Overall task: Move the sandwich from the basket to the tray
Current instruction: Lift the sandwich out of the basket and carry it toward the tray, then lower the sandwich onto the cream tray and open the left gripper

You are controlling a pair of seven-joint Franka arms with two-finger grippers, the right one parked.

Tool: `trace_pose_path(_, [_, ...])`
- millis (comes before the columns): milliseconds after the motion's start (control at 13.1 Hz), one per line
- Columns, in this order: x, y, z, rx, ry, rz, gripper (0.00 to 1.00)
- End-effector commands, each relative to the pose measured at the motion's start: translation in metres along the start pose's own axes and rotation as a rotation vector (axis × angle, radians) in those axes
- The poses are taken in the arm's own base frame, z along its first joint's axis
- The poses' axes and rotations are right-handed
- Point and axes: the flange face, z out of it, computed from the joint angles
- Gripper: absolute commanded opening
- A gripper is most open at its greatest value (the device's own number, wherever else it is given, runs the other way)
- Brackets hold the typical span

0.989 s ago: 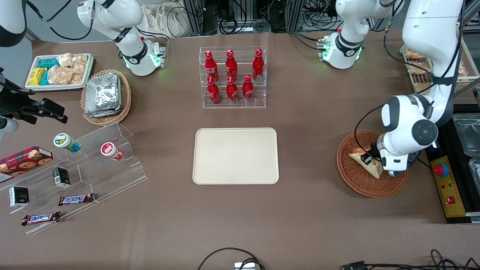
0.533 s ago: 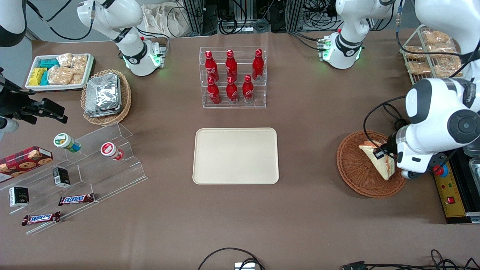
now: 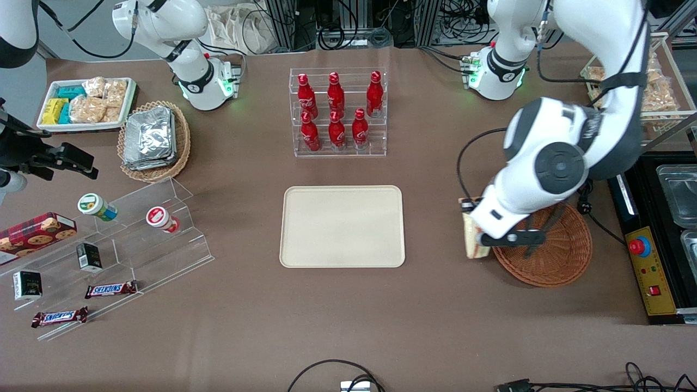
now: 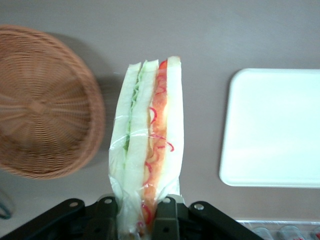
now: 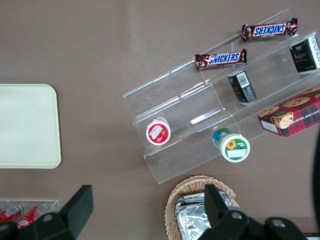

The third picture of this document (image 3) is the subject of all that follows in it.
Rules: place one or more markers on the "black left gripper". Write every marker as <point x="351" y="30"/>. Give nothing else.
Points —
<point x="466" y="208"/>

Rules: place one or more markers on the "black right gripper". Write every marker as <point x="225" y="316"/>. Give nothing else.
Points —
<point x="23" y="153"/>

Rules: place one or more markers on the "triangular sandwich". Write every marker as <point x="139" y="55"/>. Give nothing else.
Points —
<point x="471" y="242"/>

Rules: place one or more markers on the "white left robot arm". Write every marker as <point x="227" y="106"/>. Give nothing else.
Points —
<point x="550" y="163"/>

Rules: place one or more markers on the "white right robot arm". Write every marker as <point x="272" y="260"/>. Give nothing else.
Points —
<point x="185" y="22"/>

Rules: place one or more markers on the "white rectangular snack tray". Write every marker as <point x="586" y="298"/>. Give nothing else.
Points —
<point x="49" y="127"/>

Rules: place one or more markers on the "oval wicker basket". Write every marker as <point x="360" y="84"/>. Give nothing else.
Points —
<point x="182" y="147"/>

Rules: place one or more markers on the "round brown wicker basket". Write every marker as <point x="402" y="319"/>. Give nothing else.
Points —
<point x="561" y="264"/>

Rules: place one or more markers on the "beige plastic tray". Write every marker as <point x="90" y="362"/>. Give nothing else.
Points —
<point x="342" y="226"/>

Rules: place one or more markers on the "cup with green lid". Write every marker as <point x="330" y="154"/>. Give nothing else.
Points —
<point x="92" y="206"/>

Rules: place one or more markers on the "teal snack pack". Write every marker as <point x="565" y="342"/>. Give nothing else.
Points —
<point x="65" y="114"/>
<point x="71" y="92"/>

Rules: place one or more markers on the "clear bag of rice crackers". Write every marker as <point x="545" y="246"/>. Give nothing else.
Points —
<point x="93" y="86"/>
<point x="115" y="92"/>
<point x="87" y="110"/>
<point x="111" y="114"/>

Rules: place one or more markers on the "yellow snack pack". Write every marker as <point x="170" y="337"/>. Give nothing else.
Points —
<point x="53" y="110"/>

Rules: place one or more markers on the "stack of silver foil packs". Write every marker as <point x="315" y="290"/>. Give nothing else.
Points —
<point x="150" y="139"/>

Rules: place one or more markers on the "red tartan cookie box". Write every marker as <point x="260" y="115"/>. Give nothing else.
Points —
<point x="32" y="235"/>

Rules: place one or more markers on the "cup with red lid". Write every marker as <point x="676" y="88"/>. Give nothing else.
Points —
<point x="159" y="218"/>

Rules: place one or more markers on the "small black box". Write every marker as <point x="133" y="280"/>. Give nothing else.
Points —
<point x="89" y="257"/>
<point x="27" y="285"/>

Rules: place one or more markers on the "clear acrylic stepped shelf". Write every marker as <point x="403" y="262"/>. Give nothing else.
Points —
<point x="147" y="261"/>

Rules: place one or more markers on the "brown Snickers bar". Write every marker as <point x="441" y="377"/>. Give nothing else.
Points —
<point x="60" y="317"/>
<point x="111" y="289"/>

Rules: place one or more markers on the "red cola bottle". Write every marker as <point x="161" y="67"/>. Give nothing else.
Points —
<point x="374" y="95"/>
<point x="306" y="98"/>
<point x="337" y="133"/>
<point x="335" y="95"/>
<point x="310" y="136"/>
<point x="360" y="132"/>

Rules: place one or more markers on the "clear acrylic bottle rack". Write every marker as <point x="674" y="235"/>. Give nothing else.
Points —
<point x="340" y="153"/>

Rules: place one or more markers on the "red emergency stop button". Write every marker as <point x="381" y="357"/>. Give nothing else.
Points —
<point x="640" y="246"/>

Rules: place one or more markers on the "clear bag of bread snacks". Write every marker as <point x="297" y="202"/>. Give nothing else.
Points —
<point x="660" y="90"/>
<point x="598" y="75"/>

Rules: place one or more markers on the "beige cloth bag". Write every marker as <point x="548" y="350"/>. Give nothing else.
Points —
<point x="228" y="27"/>

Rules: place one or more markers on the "large steel pan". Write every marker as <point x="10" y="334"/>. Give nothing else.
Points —
<point x="678" y="196"/>

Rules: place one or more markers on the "black machine with yellow panel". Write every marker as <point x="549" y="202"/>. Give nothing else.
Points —
<point x="661" y="294"/>

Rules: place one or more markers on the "small grey device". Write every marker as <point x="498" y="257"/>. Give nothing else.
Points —
<point x="355" y="386"/>

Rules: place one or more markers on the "small steel pan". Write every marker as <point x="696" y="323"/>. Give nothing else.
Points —
<point x="690" y="247"/>

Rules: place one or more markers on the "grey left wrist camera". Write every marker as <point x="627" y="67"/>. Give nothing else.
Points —
<point x="512" y="238"/>

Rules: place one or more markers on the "aluminium frame post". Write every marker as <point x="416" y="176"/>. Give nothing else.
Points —
<point x="283" y="22"/>
<point x="430" y="19"/>

